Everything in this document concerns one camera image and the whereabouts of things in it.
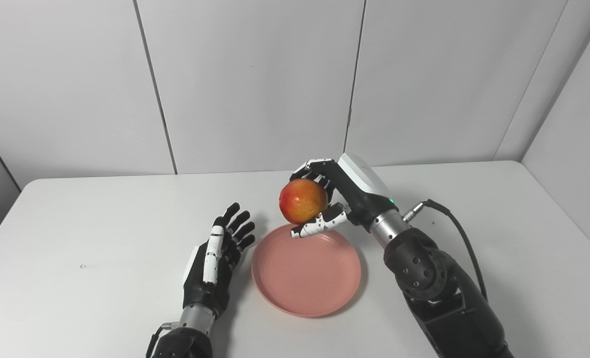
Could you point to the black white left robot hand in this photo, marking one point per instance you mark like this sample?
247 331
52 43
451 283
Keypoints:
203 293

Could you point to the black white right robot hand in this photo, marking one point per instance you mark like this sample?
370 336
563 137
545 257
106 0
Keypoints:
359 191

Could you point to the red yellow pomegranate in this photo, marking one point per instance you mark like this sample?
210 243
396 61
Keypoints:
302 199

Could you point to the pink round plate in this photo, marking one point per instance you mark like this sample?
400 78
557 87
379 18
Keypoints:
307 276

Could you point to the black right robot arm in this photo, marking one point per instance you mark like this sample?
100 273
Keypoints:
439 298

